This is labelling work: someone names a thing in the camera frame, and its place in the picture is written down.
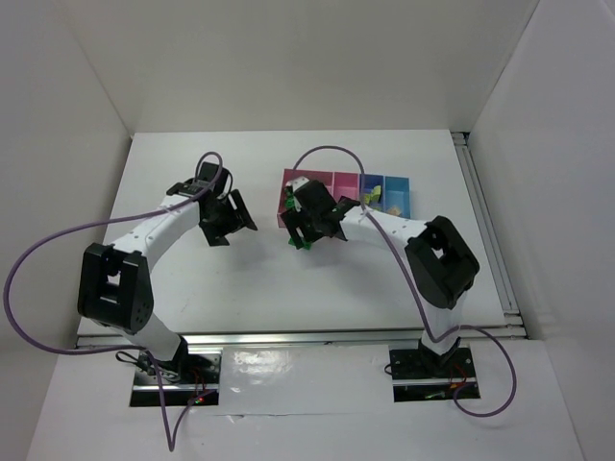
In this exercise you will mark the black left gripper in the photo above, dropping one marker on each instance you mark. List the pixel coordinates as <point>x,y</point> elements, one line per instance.
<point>229,219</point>

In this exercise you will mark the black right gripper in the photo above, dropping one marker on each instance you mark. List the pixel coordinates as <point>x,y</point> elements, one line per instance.
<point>299,220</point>

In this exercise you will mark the large pink container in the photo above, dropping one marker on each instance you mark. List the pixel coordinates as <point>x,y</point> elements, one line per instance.
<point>326,177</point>

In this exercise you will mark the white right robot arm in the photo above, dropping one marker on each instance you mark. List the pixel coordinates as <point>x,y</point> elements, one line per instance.
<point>437,264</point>

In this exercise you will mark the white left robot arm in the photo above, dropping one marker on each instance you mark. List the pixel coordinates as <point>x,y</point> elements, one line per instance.
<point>115,285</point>

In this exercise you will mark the small pink container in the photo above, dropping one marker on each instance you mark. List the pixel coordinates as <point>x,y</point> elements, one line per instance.
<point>345,184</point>

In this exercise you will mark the purple blue container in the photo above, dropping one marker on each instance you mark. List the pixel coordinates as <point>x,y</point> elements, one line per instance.
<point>367,183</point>

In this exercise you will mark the light blue container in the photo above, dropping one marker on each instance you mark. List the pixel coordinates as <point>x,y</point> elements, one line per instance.
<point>397,192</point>

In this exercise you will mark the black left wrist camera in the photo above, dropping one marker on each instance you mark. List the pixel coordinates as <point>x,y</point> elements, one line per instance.
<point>209,176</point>

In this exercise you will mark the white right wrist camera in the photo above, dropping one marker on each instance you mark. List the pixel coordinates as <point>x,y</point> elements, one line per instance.
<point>296,184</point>

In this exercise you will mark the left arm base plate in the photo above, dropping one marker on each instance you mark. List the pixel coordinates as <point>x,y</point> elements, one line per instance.
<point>200,382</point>

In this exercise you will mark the aluminium rail right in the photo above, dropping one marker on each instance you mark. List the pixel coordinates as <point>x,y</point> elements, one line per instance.
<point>487,232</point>

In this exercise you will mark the aluminium rail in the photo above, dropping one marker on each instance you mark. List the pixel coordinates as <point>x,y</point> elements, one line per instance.
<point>487,232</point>
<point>313,337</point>

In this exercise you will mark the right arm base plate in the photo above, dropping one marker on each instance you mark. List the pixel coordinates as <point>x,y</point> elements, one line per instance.
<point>413,381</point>

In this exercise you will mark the aluminium rail front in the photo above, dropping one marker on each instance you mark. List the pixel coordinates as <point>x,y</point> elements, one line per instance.
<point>313,337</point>

